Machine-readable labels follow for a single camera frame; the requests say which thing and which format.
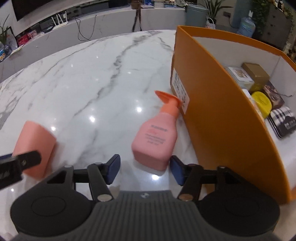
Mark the grey trash bin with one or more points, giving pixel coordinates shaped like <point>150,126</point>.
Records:
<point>196,15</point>

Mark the white wifi router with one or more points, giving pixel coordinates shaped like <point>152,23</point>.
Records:
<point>59,20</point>

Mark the black television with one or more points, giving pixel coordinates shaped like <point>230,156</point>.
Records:
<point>49,9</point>

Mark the clear plastic box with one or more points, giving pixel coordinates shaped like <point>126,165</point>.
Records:
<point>240,76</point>

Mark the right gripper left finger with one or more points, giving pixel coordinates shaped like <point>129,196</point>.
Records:
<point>101,175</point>

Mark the striped gift bag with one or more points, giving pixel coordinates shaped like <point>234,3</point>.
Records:
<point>210,24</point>

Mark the green potted plant right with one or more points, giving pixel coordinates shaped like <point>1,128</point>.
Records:
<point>214,7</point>

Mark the orange cardboard box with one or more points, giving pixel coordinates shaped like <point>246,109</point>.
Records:
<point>224,126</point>

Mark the dark illustrated card box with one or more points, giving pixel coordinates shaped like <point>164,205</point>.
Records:
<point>272,94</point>

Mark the yellow round case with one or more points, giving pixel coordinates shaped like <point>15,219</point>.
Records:
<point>263,103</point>

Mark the pink pump bottle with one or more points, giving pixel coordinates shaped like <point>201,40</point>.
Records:
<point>154,142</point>

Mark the green potted plant left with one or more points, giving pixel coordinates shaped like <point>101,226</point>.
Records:
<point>4,28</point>

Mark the grey drawer cabinet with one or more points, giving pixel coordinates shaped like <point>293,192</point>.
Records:
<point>277,28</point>

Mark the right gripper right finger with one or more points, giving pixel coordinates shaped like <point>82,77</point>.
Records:
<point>188,176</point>

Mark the plaid black glasses case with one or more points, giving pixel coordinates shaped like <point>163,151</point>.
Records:
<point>282,120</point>

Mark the pink cylindrical container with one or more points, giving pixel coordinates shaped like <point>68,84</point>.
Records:
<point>34,137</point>

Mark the green potted plant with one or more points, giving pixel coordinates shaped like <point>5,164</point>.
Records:
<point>214,7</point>
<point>4,28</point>

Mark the brown camera with strap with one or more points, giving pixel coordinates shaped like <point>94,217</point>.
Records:
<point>137,5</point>

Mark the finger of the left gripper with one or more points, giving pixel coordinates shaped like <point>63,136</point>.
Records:
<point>20,162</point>

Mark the white printed jar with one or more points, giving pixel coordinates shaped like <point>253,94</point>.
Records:
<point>253,102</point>

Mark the red box on shelf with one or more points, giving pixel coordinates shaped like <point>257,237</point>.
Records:
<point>22,39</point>

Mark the gold cardboard box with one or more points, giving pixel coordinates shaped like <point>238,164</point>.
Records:
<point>256,72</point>

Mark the blue water jug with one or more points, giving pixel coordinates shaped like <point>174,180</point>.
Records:
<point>247,27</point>

